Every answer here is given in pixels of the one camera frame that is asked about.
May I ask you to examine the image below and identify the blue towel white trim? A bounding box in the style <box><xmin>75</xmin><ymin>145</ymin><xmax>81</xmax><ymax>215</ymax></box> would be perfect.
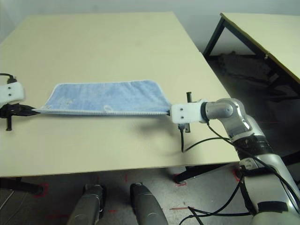
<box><xmin>35</xmin><ymin>79</ymin><xmax>173</xmax><ymax>116</ymax></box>

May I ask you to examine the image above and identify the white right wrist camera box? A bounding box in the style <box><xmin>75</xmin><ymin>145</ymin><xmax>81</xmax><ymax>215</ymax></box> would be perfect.
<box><xmin>170</xmin><ymin>100</ymin><xmax>208</xmax><ymax>124</ymax></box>

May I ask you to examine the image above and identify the grey robot leg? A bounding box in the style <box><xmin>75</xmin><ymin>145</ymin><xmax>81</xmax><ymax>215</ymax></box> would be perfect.
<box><xmin>129</xmin><ymin>182</ymin><xmax>168</xmax><ymax>225</ymax></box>
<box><xmin>67</xmin><ymin>184</ymin><xmax>106</xmax><ymax>225</ymax></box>

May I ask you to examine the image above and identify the beige side table black frame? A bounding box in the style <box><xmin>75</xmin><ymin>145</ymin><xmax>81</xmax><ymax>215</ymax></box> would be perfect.
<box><xmin>202</xmin><ymin>12</ymin><xmax>300</xmax><ymax>99</ymax></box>

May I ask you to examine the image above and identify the red floor tape corner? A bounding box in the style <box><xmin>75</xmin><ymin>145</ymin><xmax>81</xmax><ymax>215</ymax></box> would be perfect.
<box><xmin>32</xmin><ymin>182</ymin><xmax>49</xmax><ymax>199</ymax></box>
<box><xmin>174</xmin><ymin>174</ymin><xmax>188</xmax><ymax>187</ymax></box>

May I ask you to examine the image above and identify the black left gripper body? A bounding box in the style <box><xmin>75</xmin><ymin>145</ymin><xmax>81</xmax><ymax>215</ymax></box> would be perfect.
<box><xmin>0</xmin><ymin>104</ymin><xmax>18</xmax><ymax>132</ymax></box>

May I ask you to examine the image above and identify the grey robot right leg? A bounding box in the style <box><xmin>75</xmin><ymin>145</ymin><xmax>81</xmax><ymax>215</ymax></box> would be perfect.
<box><xmin>129</xmin><ymin>182</ymin><xmax>168</xmax><ymax>225</ymax></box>

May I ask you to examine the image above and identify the grey robot left leg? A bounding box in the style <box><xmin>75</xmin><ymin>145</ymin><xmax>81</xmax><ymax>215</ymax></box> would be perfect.
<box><xmin>67</xmin><ymin>184</ymin><xmax>106</xmax><ymax>225</ymax></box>

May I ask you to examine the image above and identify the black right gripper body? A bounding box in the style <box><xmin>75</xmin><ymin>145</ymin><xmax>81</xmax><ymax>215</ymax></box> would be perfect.
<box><xmin>178</xmin><ymin>91</ymin><xmax>193</xmax><ymax>134</ymax></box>

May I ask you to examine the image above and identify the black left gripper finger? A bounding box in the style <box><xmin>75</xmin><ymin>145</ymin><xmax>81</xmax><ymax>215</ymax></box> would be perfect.
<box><xmin>17</xmin><ymin>110</ymin><xmax>41</xmax><ymax>117</ymax></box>
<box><xmin>16</xmin><ymin>105</ymin><xmax>41</xmax><ymax>112</ymax></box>

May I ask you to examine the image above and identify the black left wrist camera cable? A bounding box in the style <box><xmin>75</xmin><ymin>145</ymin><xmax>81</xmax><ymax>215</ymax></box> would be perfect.
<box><xmin>0</xmin><ymin>73</ymin><xmax>17</xmax><ymax>84</ymax></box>

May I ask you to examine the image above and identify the black table base bar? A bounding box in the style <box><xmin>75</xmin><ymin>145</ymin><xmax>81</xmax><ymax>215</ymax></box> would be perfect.
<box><xmin>280</xmin><ymin>150</ymin><xmax>300</xmax><ymax>167</ymax></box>
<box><xmin>174</xmin><ymin>163</ymin><xmax>244</xmax><ymax>185</ymax></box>
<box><xmin>0</xmin><ymin>177</ymin><xmax>44</xmax><ymax>195</ymax></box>

